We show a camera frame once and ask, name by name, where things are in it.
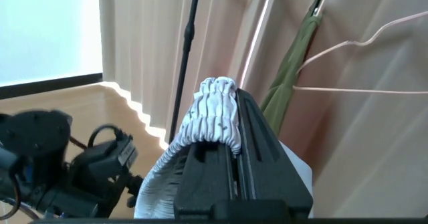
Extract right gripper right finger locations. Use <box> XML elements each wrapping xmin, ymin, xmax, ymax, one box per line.
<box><xmin>233</xmin><ymin>88</ymin><xmax>314</xmax><ymax>220</ymax></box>

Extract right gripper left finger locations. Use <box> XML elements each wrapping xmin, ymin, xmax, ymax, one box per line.
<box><xmin>173</xmin><ymin>140</ymin><xmax>235</xmax><ymax>220</ymax></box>

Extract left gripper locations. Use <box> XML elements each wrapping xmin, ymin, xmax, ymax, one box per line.
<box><xmin>43</xmin><ymin>173</ymin><xmax>144</xmax><ymax>219</ymax></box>

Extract pale grey shorts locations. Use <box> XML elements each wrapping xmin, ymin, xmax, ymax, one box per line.
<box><xmin>133</xmin><ymin>76</ymin><xmax>314</xmax><ymax>220</ymax></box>

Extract black clothes rack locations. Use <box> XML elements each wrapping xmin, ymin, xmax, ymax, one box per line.
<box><xmin>169</xmin><ymin>0</ymin><xmax>203</xmax><ymax>143</ymax></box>

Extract window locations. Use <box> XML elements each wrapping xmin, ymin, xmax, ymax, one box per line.
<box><xmin>0</xmin><ymin>0</ymin><xmax>104</xmax><ymax>100</ymax></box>

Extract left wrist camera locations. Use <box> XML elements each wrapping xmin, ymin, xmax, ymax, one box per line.
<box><xmin>68</xmin><ymin>133</ymin><xmax>139</xmax><ymax>188</ymax></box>

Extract black cable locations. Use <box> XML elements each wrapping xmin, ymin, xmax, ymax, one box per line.
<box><xmin>87</xmin><ymin>123</ymin><xmax>126</xmax><ymax>148</ymax></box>

